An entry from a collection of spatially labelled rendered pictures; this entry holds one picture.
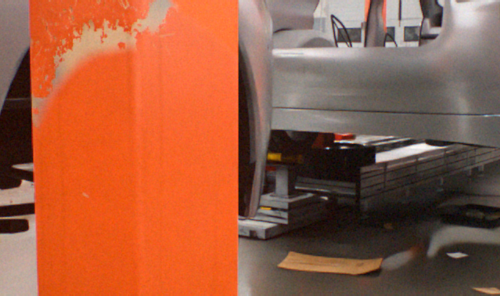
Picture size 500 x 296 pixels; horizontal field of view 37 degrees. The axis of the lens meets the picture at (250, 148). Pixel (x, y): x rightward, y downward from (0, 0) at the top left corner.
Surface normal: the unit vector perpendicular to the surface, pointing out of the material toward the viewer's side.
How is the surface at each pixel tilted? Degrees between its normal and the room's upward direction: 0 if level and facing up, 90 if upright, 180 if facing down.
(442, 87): 106
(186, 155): 90
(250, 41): 91
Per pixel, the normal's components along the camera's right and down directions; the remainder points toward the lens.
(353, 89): -0.54, 0.39
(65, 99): -0.59, 0.09
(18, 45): 0.81, 0.07
